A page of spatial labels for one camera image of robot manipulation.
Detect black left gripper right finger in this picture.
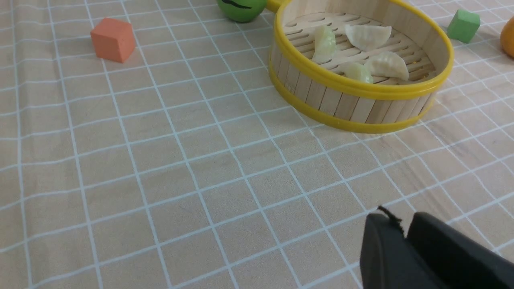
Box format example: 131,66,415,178
407,212,514,289

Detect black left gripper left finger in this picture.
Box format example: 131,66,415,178
359,206,442,289

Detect pale green dumpling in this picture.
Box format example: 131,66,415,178
312,26,336,64
343,62,374,83

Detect cream white dumpling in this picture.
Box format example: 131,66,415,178
364,51,409,81
345,24,392,51

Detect bamboo steamer tray yellow rims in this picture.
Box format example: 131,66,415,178
266,0,454,134

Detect orange yellow toy pear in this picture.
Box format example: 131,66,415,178
500,17,514,58

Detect green foam cube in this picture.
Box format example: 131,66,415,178
447,9,481,44

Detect beige checkered tablecloth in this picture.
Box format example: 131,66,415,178
0,0,513,289

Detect green toy apple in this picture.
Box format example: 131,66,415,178
217,0,267,22

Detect orange foam cube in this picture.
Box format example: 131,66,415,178
90,18,136,63

